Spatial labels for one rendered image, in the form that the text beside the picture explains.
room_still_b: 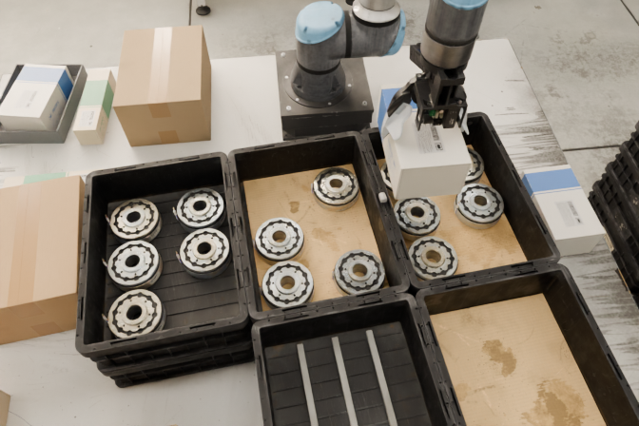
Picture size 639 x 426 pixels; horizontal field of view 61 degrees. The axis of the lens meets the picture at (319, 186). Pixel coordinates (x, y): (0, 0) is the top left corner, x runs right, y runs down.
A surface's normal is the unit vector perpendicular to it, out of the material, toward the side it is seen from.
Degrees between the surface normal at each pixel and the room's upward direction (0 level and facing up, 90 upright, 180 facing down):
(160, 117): 90
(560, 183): 0
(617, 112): 0
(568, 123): 0
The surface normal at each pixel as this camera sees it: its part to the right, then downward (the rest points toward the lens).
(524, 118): 0.00, -0.58
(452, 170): 0.11, 0.81
